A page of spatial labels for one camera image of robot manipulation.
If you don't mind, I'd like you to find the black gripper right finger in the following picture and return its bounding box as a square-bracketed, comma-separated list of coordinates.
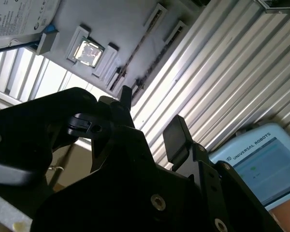
[163, 115, 285, 232]

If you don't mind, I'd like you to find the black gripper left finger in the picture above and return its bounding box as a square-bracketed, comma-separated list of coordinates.
[0, 86, 136, 187]

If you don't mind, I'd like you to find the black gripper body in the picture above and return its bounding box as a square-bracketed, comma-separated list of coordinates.
[30, 127, 232, 232]

